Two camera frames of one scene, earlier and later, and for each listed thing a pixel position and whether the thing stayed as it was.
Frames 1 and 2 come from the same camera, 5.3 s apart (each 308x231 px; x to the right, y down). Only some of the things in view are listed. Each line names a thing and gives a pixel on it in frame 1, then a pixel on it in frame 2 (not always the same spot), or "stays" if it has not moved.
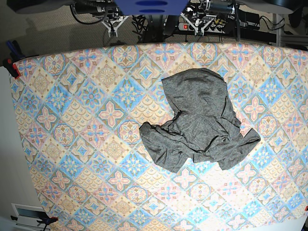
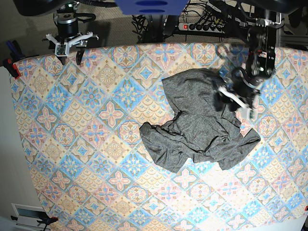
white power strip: x=211 y=27 stays
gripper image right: x=199 y=25 → x=240 y=92
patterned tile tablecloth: x=80 y=112 stays
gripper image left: x=112 y=25 → x=63 y=42
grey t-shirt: x=206 y=129 stays
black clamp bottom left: x=47 y=219 stays
